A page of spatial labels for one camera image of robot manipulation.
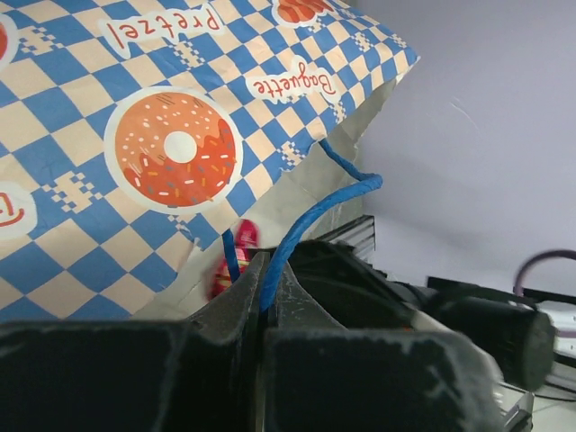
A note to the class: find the checkered blue paper bag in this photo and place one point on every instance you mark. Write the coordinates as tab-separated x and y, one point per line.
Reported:
134	131

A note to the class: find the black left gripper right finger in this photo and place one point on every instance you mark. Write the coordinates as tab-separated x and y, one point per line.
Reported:
346	351

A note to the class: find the aluminium rail frame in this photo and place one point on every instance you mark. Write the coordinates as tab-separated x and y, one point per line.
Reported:
359	234

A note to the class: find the red small snack packet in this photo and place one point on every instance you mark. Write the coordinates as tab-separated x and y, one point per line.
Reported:
237	247

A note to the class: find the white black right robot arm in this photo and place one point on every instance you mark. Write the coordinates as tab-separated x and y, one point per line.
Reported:
509	328

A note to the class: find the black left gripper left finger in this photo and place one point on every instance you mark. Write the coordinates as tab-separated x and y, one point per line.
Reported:
191	374

